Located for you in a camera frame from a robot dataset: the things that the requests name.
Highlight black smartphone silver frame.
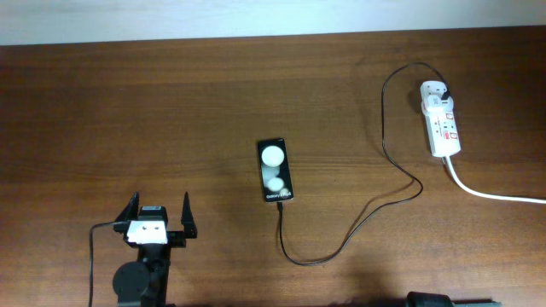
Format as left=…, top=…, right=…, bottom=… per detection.
left=257, top=138, right=294, bottom=203

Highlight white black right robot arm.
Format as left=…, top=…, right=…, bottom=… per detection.
left=405, top=292, right=454, bottom=307

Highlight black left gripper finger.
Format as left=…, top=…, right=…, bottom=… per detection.
left=181, top=192, right=198, bottom=239
left=113, top=192, right=139, bottom=233

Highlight white charger plug adapter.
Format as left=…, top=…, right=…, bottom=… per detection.
left=420, top=81, right=454, bottom=116

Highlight black phone charger cable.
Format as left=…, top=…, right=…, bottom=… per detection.
left=276, top=61, right=451, bottom=268

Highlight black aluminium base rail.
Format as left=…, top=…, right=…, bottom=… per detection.
left=452, top=300, right=503, bottom=307

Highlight white power strip red switches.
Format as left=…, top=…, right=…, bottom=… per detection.
left=421, top=81, right=462, bottom=158

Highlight white power strip cord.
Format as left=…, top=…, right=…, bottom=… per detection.
left=442, top=155, right=546, bottom=206

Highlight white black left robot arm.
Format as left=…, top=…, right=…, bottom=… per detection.
left=113, top=193, right=197, bottom=307

